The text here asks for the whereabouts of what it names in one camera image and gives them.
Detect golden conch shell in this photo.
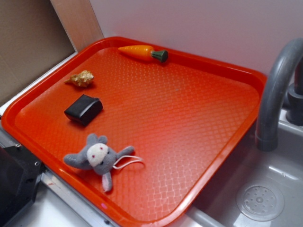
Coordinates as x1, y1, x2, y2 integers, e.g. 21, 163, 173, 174
65, 70, 94, 88

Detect red plastic tray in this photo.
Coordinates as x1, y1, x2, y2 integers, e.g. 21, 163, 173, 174
1, 37, 266, 227

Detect orange toy carrot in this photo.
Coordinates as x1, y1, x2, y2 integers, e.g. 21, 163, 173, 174
118, 45, 169, 63

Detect black rectangular block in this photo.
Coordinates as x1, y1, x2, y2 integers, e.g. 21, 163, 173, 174
64, 95, 103, 126

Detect grey plush donkey toy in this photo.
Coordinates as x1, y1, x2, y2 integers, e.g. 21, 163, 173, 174
63, 133, 143, 192

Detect grey toy faucet spout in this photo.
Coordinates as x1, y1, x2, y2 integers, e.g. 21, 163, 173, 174
255, 38, 303, 151

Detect clear sink drain cover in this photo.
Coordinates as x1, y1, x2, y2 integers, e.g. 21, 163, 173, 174
236, 181, 285, 222

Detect brown cardboard panel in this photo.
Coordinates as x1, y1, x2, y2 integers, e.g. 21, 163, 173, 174
0, 0, 75, 105

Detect grey toy sink basin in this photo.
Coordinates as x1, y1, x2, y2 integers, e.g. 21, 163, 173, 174
187, 121, 303, 227

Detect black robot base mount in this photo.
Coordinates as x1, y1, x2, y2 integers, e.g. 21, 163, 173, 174
0, 146, 44, 227

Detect dark grey faucet handle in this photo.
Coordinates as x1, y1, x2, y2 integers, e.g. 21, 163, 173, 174
286, 60, 303, 126

